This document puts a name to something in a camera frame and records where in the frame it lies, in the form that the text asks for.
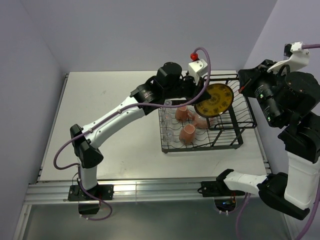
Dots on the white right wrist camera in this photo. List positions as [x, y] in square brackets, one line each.
[296, 58]

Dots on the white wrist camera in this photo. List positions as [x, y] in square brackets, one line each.
[197, 67]
[296, 58]

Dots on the aluminium rail frame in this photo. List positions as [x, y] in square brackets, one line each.
[161, 209]

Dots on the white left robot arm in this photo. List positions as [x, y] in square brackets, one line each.
[168, 83]

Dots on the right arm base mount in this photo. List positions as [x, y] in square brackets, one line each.
[216, 189]

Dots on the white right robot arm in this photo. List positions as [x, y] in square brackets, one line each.
[287, 98]

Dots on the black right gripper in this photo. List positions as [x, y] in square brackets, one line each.
[246, 76]

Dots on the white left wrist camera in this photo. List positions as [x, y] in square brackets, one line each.
[197, 67]

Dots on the black wire dish rack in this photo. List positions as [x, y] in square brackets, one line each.
[228, 129]

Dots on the clear shot glass front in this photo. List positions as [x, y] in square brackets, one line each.
[168, 136]

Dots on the red floral patterned bowl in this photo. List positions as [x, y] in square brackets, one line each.
[201, 122]

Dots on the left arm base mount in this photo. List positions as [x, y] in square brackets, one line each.
[104, 192]

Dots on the yellow patterned plate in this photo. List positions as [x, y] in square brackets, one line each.
[221, 99]

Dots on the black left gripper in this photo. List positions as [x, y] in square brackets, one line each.
[196, 90]

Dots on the pink mug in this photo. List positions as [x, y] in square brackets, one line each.
[187, 134]
[183, 114]

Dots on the clear shot glass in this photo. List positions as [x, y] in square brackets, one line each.
[168, 136]
[167, 118]
[167, 105]

